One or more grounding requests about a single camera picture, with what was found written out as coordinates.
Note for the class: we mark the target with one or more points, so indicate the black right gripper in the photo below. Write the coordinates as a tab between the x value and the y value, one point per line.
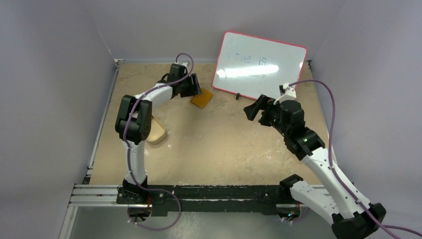
261	111

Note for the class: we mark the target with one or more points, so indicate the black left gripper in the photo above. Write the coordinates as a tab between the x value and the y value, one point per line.
194	88

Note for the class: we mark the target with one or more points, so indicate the orange leather card holder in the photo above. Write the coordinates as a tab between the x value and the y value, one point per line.
201	100

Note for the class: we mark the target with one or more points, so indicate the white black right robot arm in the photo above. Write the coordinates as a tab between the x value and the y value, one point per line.
349	213

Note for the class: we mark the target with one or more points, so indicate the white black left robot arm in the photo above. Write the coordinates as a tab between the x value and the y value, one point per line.
134	124

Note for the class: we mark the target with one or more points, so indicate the pink framed whiteboard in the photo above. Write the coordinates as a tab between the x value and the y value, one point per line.
251	66

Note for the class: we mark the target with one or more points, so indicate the beige oval tray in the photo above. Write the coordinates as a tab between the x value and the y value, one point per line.
157	133

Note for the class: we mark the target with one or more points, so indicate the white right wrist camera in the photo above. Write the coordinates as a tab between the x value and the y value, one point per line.
287	93

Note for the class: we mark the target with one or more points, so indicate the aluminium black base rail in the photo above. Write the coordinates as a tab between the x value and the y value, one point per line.
263	199

